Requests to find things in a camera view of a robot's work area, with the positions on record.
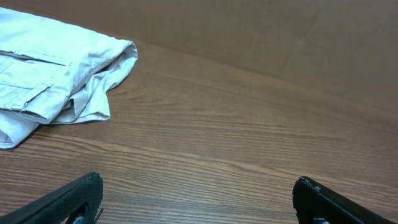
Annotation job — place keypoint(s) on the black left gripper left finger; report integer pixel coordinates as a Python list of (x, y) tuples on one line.
[(75, 202)]

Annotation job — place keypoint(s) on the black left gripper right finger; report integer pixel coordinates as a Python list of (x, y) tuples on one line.
[(315, 203)]

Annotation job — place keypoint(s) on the folded beige shorts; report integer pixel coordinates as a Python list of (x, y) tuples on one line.
[(56, 73)]

